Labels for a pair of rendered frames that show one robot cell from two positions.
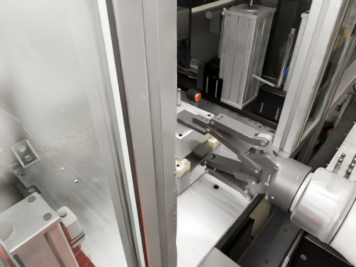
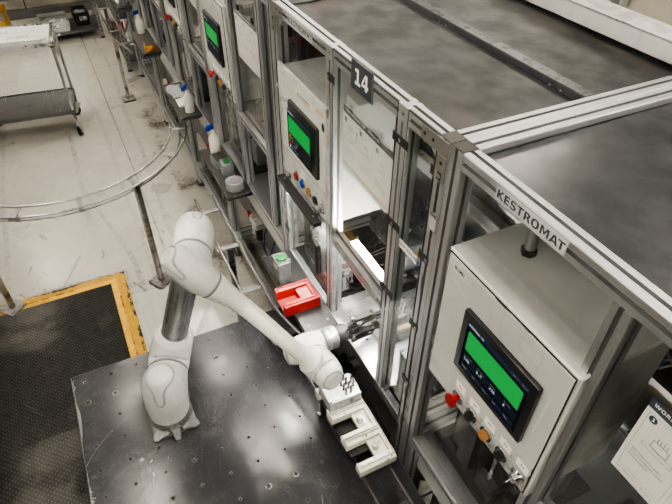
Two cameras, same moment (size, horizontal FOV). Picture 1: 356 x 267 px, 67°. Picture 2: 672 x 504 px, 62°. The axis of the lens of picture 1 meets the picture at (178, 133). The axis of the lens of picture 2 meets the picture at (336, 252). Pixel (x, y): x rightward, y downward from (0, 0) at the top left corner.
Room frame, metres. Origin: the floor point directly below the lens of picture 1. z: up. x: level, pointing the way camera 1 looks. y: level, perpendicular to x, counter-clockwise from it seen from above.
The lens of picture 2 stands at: (0.78, -1.48, 2.66)
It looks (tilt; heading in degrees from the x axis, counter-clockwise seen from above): 41 degrees down; 112
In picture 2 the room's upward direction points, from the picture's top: 1 degrees clockwise
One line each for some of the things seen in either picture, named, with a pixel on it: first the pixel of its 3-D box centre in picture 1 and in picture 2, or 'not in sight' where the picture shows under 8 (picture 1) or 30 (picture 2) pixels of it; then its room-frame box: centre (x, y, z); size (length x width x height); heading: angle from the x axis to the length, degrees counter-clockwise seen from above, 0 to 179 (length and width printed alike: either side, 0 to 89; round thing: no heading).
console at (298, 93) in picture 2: not in sight; (331, 136); (0.06, 0.23, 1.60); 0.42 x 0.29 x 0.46; 138
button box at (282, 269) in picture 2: not in sight; (283, 267); (-0.11, 0.12, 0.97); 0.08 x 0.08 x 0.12; 48
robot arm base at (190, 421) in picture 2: not in sight; (172, 416); (-0.27, -0.57, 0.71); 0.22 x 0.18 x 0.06; 138
